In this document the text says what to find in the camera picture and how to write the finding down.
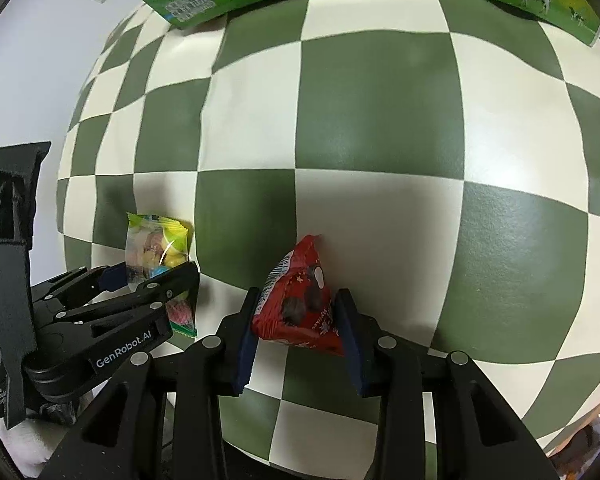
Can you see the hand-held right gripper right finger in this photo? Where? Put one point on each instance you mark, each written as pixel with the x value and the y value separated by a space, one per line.
pixel 352 352

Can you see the red spotted snack packet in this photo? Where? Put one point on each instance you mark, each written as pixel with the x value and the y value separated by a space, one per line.
pixel 300 300

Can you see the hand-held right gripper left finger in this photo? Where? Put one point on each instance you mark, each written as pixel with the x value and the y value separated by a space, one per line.
pixel 245 345

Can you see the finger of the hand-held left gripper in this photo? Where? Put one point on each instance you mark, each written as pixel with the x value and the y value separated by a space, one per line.
pixel 107 277
pixel 172 282

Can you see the green white checkered mat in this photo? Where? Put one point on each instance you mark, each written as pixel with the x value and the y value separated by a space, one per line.
pixel 370 160

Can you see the white cloth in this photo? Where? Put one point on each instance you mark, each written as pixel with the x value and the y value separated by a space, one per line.
pixel 25 447

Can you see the green candy packet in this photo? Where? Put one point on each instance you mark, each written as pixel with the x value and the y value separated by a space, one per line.
pixel 152 245

